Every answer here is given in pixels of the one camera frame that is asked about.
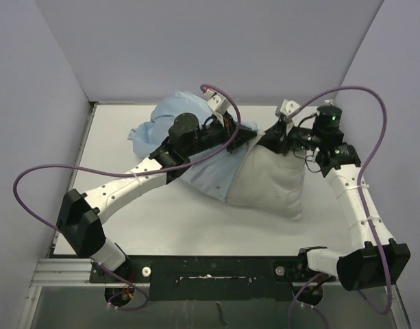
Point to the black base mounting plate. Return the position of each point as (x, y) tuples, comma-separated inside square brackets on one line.
[(224, 278)]

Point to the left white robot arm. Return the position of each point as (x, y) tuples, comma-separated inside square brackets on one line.
[(82, 215)]

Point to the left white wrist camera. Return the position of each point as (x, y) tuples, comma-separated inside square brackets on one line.
[(216, 101)]

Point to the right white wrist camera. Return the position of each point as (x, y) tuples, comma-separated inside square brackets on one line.
[(285, 108)]

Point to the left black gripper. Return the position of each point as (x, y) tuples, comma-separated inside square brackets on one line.
[(227, 127)]

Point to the light blue pillowcase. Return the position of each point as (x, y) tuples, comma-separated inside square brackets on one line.
[(210, 175)]

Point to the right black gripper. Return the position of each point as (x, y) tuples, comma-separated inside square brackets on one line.
[(276, 137)]

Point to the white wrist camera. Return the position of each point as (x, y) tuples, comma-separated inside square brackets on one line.
[(216, 101), (285, 108)]

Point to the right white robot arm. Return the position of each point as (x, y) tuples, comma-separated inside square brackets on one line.
[(376, 259)]

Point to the white pillow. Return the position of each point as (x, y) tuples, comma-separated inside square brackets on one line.
[(269, 182)]

